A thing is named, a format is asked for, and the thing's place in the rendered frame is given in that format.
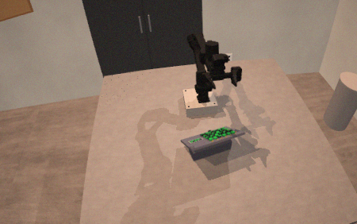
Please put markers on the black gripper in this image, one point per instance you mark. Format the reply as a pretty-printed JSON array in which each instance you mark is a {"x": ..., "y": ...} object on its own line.
[{"x": 205, "y": 78}]

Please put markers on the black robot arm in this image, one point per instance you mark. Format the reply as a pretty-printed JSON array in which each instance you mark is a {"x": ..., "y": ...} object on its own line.
[{"x": 209, "y": 56}]

